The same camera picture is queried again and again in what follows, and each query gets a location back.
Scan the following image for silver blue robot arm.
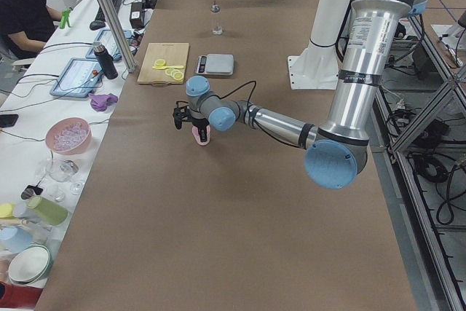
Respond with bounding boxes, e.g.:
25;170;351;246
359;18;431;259
173;0;427;189

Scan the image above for black smartphone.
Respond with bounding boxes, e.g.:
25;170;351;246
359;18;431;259
0;114;19;128

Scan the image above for clear glass sauce bottle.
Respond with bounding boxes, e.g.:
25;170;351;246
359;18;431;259
210;0;224;35

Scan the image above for silver kitchen scale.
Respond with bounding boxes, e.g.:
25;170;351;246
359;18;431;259
195;54;234;76

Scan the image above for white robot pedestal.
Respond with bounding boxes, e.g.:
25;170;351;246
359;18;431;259
288;0;350;90

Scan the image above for pink plastic cup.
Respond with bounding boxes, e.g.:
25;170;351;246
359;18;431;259
191;125;210;146

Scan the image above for aluminium frame post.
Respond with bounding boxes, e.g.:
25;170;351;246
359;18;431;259
97;0;136;73

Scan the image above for light blue cup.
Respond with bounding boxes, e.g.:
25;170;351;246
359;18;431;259
1;226;33;253

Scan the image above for wooden cutting board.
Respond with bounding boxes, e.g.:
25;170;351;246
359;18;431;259
137;43;189;86

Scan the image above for green clamp tool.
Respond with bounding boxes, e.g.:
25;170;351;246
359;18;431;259
59;7;73;29

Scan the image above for yellow lemon slices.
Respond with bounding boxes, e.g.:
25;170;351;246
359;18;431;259
152;58;184;82

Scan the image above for lower blue teach pendant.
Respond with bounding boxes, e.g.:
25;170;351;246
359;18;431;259
50;58;102;98

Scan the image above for yellow cup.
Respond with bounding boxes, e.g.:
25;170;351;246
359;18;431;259
0;202;15;219

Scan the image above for purple cloth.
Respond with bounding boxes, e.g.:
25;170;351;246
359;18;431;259
89;93;119;111

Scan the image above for black computer mouse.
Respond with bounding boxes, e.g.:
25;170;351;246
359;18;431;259
89;20;106;31

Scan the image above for seated person black shirt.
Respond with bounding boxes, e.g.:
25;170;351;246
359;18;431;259
1;0;62;59

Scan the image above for green cup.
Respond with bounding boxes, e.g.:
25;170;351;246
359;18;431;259
26;196;68;226

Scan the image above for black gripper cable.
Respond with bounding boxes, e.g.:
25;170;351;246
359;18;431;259
218;80;258;115

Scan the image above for clear glass cup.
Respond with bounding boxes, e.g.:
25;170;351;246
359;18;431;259
45;160;79;182

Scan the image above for pink bowl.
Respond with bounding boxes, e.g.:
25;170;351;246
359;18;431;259
45;117;92;155

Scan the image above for black water bottle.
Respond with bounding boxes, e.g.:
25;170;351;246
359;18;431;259
92;42;118;79

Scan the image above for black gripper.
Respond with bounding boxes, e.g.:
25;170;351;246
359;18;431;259
192;117;208;130

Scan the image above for black gripper camera mount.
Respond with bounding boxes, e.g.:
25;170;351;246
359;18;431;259
172;101;192;130

